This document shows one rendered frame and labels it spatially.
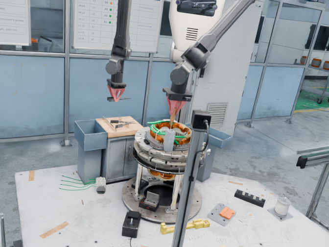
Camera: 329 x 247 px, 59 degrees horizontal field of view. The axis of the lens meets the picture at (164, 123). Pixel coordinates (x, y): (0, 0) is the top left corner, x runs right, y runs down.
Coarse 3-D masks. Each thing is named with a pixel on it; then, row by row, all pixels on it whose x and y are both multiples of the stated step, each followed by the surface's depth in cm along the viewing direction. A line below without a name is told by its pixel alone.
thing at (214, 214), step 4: (220, 204) 141; (216, 208) 138; (220, 208) 138; (212, 212) 134; (216, 212) 135; (208, 216) 133; (212, 216) 132; (216, 216) 132; (220, 216) 133; (232, 216) 134; (216, 220) 131; (220, 220) 130; (224, 220) 131; (228, 220) 131; (224, 224) 129
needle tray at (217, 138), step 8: (216, 136) 159; (224, 136) 156; (232, 136) 153; (208, 144) 153; (216, 144) 148; (224, 144) 148; (208, 160) 158; (208, 168) 161; (200, 176) 161; (208, 176) 165
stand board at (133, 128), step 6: (96, 120) 149; (102, 120) 150; (108, 120) 151; (126, 120) 154; (132, 120) 156; (102, 126) 142; (108, 126) 143; (114, 126) 144; (132, 126) 147; (138, 126) 148; (108, 132) 137; (114, 132) 138; (120, 132) 139; (126, 132) 141; (132, 132) 143
